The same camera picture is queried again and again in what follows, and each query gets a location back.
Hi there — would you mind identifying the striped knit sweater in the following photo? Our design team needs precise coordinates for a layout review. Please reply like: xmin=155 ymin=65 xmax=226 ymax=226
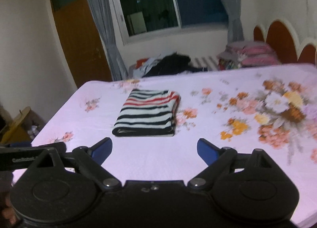
xmin=112 ymin=89 xmax=180 ymax=137

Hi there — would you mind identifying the dark clothes pile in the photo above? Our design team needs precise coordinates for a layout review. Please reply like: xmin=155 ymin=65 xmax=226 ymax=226
xmin=129 ymin=52 xmax=210 ymax=79

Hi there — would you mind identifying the person's hand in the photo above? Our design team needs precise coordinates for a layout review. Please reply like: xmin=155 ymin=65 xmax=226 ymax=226
xmin=1 ymin=171 xmax=17 ymax=227

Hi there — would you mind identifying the floral pink bedsheet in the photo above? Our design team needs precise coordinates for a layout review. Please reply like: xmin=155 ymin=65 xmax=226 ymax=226
xmin=32 ymin=64 xmax=316 ymax=227

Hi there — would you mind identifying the grey striped mattress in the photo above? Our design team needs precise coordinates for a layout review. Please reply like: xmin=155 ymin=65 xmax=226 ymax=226
xmin=191 ymin=56 xmax=218 ymax=71

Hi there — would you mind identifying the folded pink grey bedding stack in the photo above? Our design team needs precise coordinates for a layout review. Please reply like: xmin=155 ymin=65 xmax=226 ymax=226
xmin=217 ymin=41 xmax=281 ymax=70

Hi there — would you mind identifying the brown wooden door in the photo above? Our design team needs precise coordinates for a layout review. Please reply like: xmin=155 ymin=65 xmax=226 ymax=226
xmin=50 ymin=0 xmax=112 ymax=87

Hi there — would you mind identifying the left grey curtain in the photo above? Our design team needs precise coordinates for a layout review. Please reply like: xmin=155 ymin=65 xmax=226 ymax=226
xmin=87 ymin=0 xmax=128 ymax=81

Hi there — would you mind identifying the window with white frame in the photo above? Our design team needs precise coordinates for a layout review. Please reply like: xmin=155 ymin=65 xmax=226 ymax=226
xmin=112 ymin=0 xmax=228 ymax=44

